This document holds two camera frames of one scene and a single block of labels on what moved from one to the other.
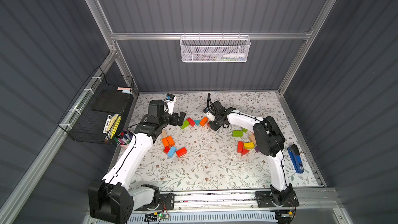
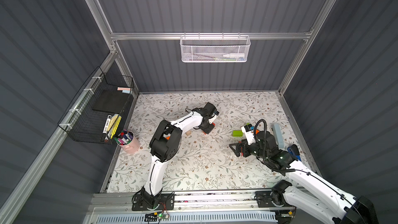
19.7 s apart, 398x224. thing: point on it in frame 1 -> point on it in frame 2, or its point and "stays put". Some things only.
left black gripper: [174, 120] -> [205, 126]
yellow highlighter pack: [114, 125] stays put
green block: [238, 133] stays put
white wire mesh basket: [215, 49] stays put
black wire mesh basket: [96, 114] stays put
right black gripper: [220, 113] -> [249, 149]
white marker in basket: [239, 55] stays put
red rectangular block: [181, 152] -> [213, 124]
